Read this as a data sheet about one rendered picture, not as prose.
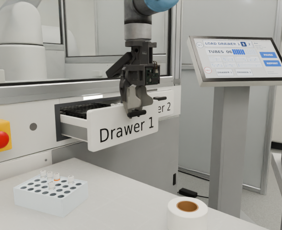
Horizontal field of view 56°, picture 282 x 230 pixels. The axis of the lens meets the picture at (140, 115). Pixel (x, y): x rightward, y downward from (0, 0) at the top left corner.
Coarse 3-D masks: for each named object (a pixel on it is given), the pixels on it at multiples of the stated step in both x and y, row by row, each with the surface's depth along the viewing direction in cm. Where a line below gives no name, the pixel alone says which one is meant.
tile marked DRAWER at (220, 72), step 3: (216, 69) 136; (219, 69) 136; (222, 69) 136; (225, 69) 137; (228, 69) 137; (231, 69) 137; (216, 72) 135; (219, 72) 135; (222, 72) 135; (225, 72) 136; (228, 72) 136; (231, 72) 136; (219, 75) 134; (222, 75) 134; (225, 75) 135; (228, 75) 135; (231, 75) 135
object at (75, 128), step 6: (60, 114) 81; (66, 120) 78; (72, 120) 76; (78, 120) 74; (84, 120) 73; (66, 126) 78; (72, 126) 76; (78, 126) 74; (84, 126) 73; (66, 132) 79; (72, 132) 76; (78, 132) 75; (84, 132) 73; (78, 138) 75; (84, 138) 73
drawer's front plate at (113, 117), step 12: (108, 108) 72; (120, 108) 75; (144, 108) 84; (156, 108) 89; (96, 120) 69; (108, 120) 72; (120, 120) 76; (132, 120) 80; (144, 120) 84; (156, 120) 89; (96, 132) 70; (120, 132) 77; (132, 132) 81; (144, 132) 85; (96, 144) 70; (108, 144) 74
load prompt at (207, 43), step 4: (204, 40) 145; (208, 40) 145; (212, 40) 146; (216, 40) 147; (220, 40) 147; (224, 40) 148; (204, 44) 143; (208, 44) 144; (212, 44) 144; (216, 44) 145; (220, 44) 145; (224, 44) 146; (228, 44) 146; (232, 44) 147; (236, 44) 148; (240, 44) 148; (244, 44) 149; (248, 44) 149; (252, 44) 150
